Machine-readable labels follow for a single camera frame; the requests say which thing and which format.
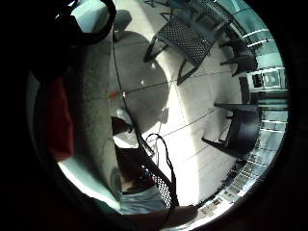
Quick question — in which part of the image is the white shelf unit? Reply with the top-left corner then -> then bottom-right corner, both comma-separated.
245,67 -> 287,94

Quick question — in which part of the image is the black plastic chair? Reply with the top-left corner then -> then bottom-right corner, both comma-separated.
201,101 -> 263,157
218,37 -> 259,77

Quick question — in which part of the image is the grey table base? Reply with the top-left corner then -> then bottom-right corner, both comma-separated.
113,9 -> 133,43

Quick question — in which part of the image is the red cloth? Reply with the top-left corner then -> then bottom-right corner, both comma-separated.
45,76 -> 75,163

